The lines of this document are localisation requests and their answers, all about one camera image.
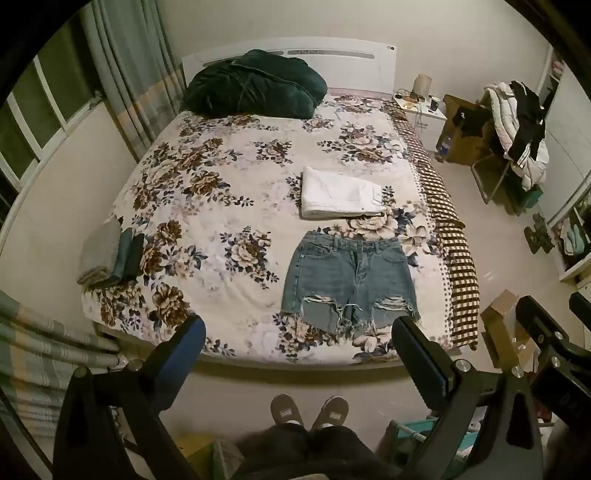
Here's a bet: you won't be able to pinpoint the green striped curtain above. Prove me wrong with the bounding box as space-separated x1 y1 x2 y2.
81 0 186 162
0 288 125 439

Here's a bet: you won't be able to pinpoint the green slippers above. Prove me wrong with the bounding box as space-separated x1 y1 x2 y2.
524 213 555 254

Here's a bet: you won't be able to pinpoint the teal plastic crate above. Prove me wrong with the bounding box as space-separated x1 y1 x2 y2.
385 415 485 463

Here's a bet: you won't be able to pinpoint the blue denim shorts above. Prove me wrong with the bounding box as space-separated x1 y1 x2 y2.
281 231 422 340

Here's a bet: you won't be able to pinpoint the tall cardboard box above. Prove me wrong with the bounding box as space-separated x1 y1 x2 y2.
441 93 498 167

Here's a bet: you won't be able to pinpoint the brown checkered bed cloth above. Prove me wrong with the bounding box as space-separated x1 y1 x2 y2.
385 99 481 352

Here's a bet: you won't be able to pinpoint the bed with floral sheet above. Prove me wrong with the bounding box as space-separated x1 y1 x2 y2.
81 90 481 370

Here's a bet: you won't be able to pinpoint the white nightstand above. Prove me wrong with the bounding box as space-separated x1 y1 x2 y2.
392 90 448 151

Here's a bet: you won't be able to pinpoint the white framed window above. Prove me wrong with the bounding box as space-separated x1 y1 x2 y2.
0 18 108 222

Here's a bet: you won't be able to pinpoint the black garment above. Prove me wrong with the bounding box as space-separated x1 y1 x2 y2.
507 80 548 160

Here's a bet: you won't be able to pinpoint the person's right forearm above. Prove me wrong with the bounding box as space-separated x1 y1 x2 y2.
549 415 591 480

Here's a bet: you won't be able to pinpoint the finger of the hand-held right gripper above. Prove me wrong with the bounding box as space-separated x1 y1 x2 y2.
515 295 579 361
569 292 591 325

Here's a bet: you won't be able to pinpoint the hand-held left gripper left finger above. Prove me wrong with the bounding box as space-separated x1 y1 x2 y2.
53 314 207 480

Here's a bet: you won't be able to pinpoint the dark green duvet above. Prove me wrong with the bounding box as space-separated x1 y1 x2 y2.
184 49 328 118

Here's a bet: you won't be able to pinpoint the folded dark green cloth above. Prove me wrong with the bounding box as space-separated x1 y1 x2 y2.
111 228 146 282

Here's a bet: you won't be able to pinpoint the chair piled with clothes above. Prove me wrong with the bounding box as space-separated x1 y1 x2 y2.
482 82 550 192

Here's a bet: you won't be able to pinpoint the person's right shoe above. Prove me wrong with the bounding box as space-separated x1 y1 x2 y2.
311 395 350 432

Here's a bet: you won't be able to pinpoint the person's legs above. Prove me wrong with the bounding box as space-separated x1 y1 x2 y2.
235 424 403 480

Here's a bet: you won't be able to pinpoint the open small cardboard box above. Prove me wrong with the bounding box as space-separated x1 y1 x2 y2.
480 290 537 371

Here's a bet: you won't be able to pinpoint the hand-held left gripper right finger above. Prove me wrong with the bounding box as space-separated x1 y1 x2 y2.
392 315 544 480

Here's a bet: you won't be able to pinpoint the person's left shoe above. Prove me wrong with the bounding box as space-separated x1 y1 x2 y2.
270 394 306 430

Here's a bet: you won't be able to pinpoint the white wardrobe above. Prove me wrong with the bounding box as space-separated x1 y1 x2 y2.
538 46 591 283

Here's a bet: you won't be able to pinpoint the white headboard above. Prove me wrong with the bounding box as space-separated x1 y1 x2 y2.
181 41 398 94

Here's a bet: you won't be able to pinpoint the folded grey towel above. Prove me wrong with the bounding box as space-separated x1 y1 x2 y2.
76 217 123 286

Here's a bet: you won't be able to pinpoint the person's shoe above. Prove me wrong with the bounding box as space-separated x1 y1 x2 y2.
311 395 350 432
270 394 306 430

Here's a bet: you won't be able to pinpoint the folded white pants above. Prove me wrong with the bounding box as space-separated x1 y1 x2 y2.
300 166 387 220

